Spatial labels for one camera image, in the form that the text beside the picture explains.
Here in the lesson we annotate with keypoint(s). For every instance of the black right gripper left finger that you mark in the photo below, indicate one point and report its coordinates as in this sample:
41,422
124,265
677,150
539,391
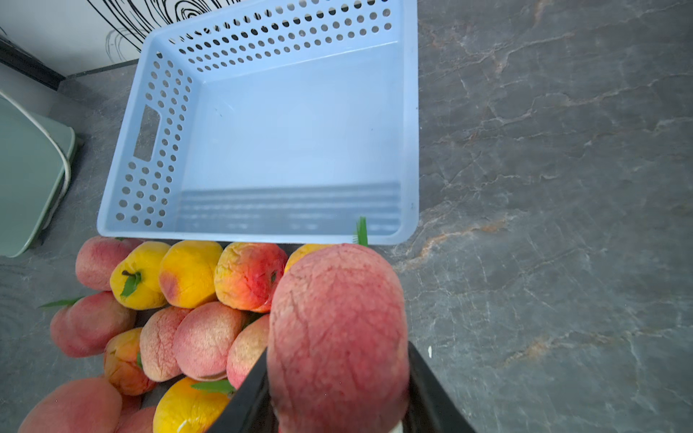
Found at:
250,408

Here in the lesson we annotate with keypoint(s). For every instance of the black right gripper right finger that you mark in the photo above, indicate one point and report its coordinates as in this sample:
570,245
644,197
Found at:
430,408

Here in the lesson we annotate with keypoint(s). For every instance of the red yellow peach by basket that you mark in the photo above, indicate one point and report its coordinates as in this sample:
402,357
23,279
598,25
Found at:
247,275

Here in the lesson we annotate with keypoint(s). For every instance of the light blue plastic basket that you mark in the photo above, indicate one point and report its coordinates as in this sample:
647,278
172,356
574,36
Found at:
281,122

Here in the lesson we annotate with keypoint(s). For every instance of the pink peach with leaf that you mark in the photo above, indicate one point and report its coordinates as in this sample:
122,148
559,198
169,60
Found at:
246,350

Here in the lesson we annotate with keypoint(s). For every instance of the yellow peach centre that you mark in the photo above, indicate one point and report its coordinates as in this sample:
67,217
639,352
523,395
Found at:
192,406

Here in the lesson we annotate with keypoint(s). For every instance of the red orange peach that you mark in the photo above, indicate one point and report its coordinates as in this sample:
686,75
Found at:
156,344

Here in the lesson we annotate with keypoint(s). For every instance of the yellow peach with leaf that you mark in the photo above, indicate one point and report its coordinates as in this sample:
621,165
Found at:
135,281

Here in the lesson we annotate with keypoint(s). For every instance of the mint green toaster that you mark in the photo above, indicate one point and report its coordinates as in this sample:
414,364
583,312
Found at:
33,152

